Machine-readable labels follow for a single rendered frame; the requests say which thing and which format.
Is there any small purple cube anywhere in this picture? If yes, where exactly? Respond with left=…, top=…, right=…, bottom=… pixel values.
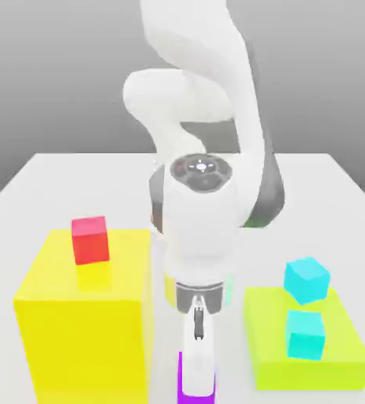
left=177, top=350, right=217, bottom=404

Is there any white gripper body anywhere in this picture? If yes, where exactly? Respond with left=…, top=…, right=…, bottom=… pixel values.
left=181, top=307, right=217, bottom=398

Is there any large lime box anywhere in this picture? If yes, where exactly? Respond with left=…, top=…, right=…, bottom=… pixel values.
left=243, top=286, right=365, bottom=391

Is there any small red cube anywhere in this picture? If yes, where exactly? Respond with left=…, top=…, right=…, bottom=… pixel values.
left=71, top=215, right=111, bottom=266

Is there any large yellow box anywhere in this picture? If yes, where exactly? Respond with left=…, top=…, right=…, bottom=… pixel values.
left=13, top=228, right=155, bottom=404

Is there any small cyan cube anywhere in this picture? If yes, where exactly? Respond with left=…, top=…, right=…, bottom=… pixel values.
left=285, top=309, right=326, bottom=361
left=283, top=256, right=332, bottom=306

